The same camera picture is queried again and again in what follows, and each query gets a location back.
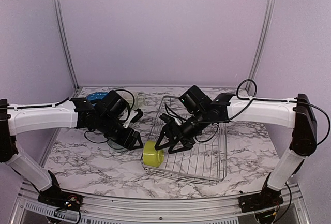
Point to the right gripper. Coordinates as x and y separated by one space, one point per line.
185 141

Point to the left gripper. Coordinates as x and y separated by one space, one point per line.
126 139

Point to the lime green bowl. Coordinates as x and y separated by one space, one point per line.
152 157

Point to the white striped bowl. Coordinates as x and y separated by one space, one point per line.
114 147

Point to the pale green mug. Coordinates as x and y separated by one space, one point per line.
133 98

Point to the blue dotted plate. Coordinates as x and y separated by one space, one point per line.
95 97

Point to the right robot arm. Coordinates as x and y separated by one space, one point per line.
291 123

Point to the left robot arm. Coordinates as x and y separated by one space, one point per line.
24 126

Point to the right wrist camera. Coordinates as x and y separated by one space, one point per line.
170 120

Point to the wire dish rack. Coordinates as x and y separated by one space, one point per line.
205 163

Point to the right aluminium frame post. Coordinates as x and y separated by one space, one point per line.
267 19

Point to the aluminium frame post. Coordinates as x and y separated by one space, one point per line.
267 19
64 43

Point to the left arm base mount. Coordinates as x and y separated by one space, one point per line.
61 200

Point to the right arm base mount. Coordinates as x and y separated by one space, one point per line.
259 201

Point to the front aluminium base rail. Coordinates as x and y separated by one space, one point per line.
106 209

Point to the left aluminium frame post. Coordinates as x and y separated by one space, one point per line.
64 43

